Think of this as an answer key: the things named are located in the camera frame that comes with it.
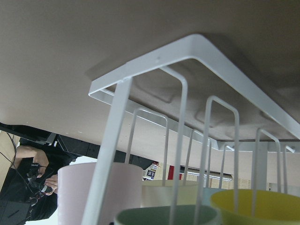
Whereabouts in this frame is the green cup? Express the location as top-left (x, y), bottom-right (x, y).
top-left (114, 205), bottom-right (222, 225)

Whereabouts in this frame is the cream white cup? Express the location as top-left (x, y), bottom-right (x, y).
top-left (141, 180), bottom-right (198, 208)

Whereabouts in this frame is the pink cup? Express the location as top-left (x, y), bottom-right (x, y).
top-left (58, 163), bottom-right (143, 225)

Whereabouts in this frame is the light blue cup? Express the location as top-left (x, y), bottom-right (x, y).
top-left (203, 187), bottom-right (224, 195)

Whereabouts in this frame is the yellow cup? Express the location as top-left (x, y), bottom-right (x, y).
top-left (210, 189), bottom-right (300, 225)

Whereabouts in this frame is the white wire cup rack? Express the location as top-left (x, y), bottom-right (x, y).
top-left (83, 34), bottom-right (300, 224)

